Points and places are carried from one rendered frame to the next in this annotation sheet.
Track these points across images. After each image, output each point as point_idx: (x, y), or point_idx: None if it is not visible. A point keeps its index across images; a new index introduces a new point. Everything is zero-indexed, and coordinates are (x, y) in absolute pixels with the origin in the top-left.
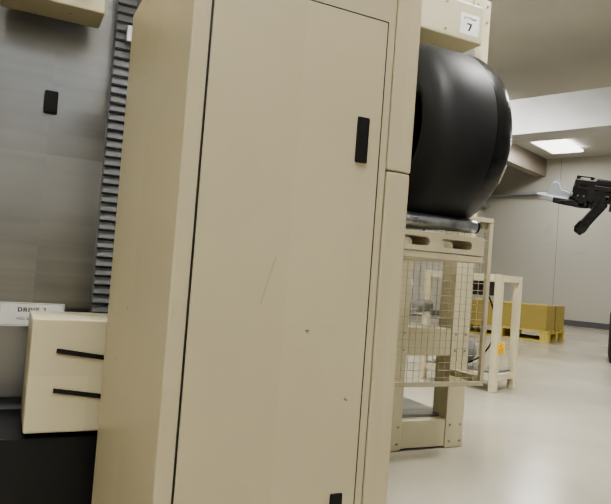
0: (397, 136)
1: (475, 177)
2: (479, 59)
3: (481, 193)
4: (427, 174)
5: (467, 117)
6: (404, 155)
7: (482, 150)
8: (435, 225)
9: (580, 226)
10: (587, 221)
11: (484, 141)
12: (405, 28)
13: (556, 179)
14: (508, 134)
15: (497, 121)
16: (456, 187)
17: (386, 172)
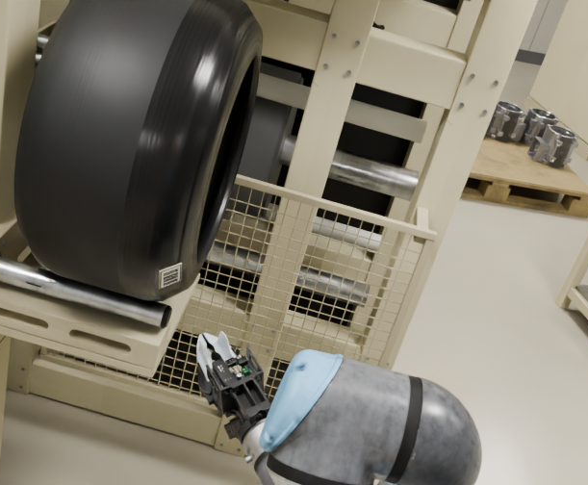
0: None
1: (100, 272)
2: (189, 46)
3: (131, 291)
4: (26, 242)
5: (54, 188)
6: None
7: (94, 242)
8: (75, 302)
9: (227, 428)
10: (231, 430)
11: (95, 230)
12: None
13: (222, 333)
14: (153, 227)
15: (124, 203)
16: (75, 273)
17: None
